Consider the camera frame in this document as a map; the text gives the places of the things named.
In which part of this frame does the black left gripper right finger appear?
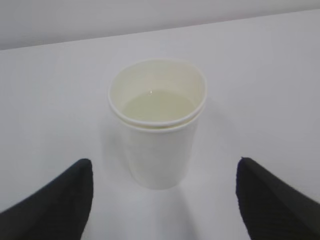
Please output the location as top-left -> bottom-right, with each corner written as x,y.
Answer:
235,157 -> 320,240

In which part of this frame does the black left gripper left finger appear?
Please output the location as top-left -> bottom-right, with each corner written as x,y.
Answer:
0,158 -> 94,240

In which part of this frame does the white paper cup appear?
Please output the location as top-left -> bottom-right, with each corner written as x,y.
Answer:
108,59 -> 207,190

